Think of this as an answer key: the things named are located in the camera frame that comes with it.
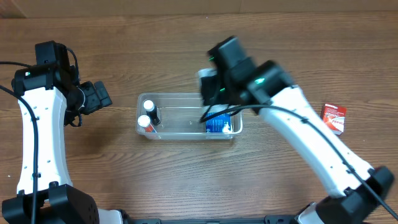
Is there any white medicine box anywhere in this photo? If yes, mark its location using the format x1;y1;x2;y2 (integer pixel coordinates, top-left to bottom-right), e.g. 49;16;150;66
197;68;217;81

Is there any blue medicine box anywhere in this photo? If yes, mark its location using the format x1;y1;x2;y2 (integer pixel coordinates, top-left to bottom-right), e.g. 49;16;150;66
205;114;233;133

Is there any clear plastic container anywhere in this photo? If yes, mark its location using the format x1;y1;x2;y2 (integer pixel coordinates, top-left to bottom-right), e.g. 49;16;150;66
136;93;243;140

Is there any black tube white cap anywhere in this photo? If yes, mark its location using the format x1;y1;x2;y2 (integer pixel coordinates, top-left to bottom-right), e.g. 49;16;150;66
143;100;160;126

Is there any orange tube white cap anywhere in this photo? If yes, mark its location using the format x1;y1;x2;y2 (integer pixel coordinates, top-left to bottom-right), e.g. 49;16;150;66
137;115;156;133

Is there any red medicine box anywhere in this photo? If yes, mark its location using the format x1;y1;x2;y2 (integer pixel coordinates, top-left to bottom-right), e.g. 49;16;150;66
321;103;347;136

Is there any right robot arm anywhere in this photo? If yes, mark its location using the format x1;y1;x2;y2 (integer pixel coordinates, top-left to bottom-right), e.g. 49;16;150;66
197;60;397;223

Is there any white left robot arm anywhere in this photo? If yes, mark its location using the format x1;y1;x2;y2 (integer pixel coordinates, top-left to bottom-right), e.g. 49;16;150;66
2;62;129;223

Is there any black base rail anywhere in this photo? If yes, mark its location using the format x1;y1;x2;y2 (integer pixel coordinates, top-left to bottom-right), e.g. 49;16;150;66
123;215;298;224

